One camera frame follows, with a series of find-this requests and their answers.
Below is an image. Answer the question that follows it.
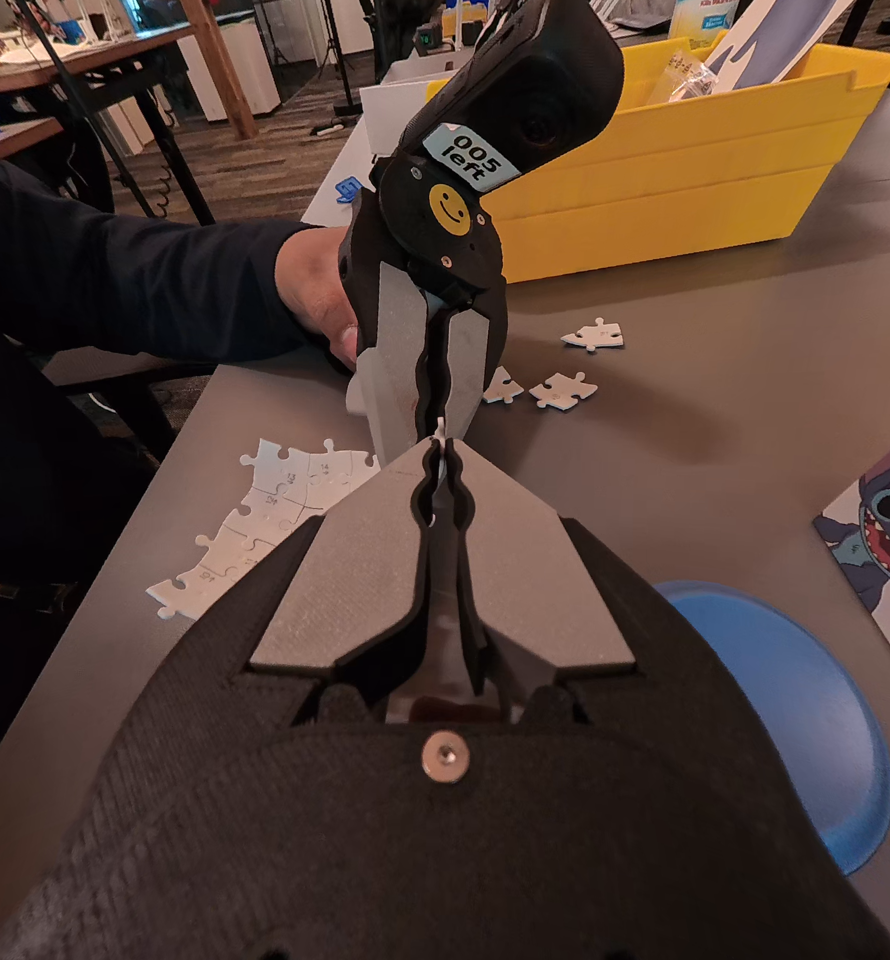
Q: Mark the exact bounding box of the wooden beam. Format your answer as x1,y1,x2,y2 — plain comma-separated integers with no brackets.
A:
178,0,260,141

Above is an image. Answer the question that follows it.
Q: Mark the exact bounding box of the blue round plastic stand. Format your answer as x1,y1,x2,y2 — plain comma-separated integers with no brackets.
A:
651,579,890,877

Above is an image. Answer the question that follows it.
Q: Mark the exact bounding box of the background wooden table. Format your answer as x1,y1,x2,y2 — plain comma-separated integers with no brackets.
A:
0,21,217,226

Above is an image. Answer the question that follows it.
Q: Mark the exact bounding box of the blue white printed card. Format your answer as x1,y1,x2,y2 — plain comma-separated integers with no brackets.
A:
703,0,854,95

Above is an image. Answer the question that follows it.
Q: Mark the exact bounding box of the white cardboard box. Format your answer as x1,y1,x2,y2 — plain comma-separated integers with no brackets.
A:
301,60,491,230

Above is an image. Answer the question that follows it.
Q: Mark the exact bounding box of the printed cardboard puzzle box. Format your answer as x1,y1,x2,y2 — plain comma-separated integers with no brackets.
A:
812,423,890,699

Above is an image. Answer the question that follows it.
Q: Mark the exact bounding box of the clear plastic bag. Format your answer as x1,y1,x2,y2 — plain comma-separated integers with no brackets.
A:
651,48,719,102

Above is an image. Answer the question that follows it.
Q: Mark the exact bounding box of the single pointed white puzzle piece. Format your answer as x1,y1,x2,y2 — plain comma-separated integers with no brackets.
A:
561,318,626,352

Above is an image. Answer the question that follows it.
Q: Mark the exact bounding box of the white assembled puzzle ball section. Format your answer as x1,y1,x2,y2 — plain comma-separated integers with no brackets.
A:
145,438,382,620

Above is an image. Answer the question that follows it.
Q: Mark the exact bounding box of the person's left hand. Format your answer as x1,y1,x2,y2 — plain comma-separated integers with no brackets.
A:
274,223,361,369

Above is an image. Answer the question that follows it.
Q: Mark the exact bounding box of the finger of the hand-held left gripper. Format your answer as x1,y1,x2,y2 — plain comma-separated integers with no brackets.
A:
345,261,438,468
442,307,489,444

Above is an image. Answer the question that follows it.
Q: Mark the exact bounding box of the person's left forearm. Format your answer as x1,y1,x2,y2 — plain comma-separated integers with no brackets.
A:
0,146,318,357

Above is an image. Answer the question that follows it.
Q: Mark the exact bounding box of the yellow plastic bin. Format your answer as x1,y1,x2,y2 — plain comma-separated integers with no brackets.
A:
426,41,890,285

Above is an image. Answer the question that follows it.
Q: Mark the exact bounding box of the wipes canister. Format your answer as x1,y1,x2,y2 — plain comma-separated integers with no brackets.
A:
670,0,742,42

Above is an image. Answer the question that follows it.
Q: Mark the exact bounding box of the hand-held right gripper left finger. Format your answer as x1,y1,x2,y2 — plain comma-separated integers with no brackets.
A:
248,437,447,710

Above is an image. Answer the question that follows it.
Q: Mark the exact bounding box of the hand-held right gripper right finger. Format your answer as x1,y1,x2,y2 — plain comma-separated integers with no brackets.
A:
445,438,638,697

